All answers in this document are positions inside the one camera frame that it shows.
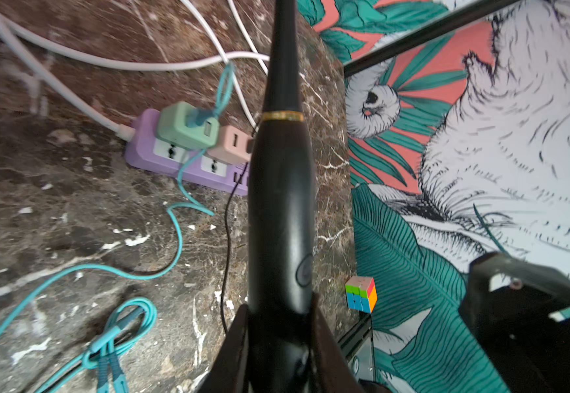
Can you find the purple power strip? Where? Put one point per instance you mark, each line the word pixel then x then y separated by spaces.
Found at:
pixel 146 152

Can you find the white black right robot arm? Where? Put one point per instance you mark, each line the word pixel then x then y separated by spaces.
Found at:
pixel 507 308

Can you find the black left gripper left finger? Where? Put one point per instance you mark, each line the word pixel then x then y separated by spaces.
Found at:
pixel 229 371

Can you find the multicolour puzzle cube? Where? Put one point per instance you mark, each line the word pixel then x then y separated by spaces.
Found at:
pixel 361 294

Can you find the green charger plug adapter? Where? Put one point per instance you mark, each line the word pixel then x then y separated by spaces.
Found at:
pixel 189 127

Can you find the pink cube block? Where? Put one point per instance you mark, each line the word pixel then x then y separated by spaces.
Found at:
pixel 233 147

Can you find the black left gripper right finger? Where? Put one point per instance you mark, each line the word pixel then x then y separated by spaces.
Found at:
pixel 330 372

